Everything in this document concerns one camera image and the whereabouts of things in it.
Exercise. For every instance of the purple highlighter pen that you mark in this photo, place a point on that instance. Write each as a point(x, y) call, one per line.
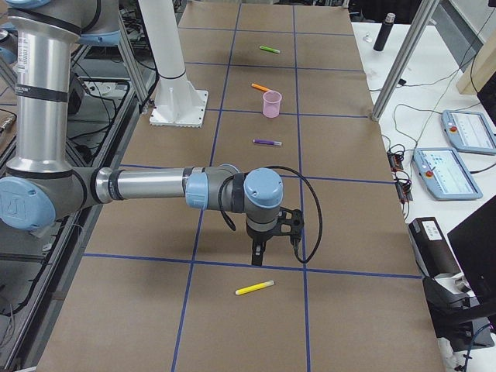
point(266, 142)

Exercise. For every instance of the green highlighter pen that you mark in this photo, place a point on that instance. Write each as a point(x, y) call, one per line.
point(269, 49)

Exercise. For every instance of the near blue teach pendant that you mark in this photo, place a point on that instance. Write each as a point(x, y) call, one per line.
point(445, 175)

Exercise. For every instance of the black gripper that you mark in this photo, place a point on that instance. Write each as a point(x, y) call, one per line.
point(260, 236)

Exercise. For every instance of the black box with label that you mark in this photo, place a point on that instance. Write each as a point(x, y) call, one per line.
point(432, 252)

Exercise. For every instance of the black computer monitor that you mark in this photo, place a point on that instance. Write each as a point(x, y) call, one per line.
point(473, 243)

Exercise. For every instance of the pink mesh pen holder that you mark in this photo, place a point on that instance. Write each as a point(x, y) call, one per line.
point(271, 104)

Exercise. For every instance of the aluminium frame post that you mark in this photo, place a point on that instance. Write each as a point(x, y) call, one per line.
point(414, 34)

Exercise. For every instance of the orange highlighter pen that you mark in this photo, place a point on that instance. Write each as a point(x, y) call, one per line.
point(260, 87)

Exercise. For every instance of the blue teach pendant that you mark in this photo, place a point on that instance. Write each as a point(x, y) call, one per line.
point(468, 132)
point(445, 175)

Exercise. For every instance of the black water bottle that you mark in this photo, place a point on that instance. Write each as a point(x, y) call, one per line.
point(384, 32)

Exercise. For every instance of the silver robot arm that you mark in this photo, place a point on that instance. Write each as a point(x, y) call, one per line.
point(40, 186)

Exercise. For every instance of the far blue teach pendant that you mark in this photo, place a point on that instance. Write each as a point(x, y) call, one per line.
point(468, 132)

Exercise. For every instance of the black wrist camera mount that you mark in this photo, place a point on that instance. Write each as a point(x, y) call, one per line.
point(290, 223)

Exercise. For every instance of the yellow highlighter pen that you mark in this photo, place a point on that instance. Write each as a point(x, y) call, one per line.
point(254, 287)

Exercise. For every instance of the small electronics board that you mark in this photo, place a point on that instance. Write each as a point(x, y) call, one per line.
point(395, 161)

